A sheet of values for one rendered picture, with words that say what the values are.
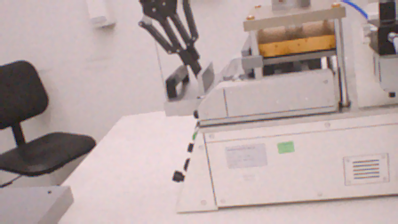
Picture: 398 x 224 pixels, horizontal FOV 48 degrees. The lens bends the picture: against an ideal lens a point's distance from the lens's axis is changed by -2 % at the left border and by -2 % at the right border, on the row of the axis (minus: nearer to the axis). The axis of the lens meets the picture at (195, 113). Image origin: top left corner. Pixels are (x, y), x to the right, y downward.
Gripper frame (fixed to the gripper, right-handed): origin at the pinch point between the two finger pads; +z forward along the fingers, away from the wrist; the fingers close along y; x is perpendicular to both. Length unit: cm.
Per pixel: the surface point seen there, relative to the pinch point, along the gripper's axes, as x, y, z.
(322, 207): 17.4, -13.3, 33.8
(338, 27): 12.7, -29.8, 5.2
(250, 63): 13.4, -13.2, 3.8
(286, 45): 9.8, -20.2, 4.4
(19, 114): -112, 132, -10
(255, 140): 16.8, -8.0, 16.5
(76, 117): -140, 120, 8
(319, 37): 9.7, -26.2, 5.9
